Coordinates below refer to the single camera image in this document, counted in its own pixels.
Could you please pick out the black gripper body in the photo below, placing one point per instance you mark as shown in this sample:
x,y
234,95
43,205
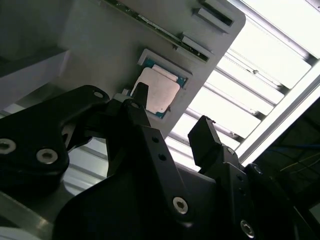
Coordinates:
x,y
112,212

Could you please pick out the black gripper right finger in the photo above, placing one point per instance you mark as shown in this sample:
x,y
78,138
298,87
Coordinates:
x,y
207,142

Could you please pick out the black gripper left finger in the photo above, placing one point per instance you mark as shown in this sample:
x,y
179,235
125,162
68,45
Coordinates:
x,y
30,140

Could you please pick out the silver CPU green substrate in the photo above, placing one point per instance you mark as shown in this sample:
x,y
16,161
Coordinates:
x,y
162,90

